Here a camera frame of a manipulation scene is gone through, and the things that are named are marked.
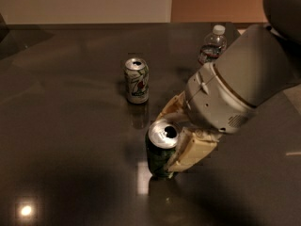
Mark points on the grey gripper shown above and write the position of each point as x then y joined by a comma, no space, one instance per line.
216,101

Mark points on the dark green soda can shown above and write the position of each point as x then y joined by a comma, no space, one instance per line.
161,140

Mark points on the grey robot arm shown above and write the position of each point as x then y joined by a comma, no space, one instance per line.
265,59

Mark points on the white 7up can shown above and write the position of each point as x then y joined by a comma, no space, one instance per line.
136,72

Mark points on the clear plastic water bottle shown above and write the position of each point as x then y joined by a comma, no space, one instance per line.
215,43

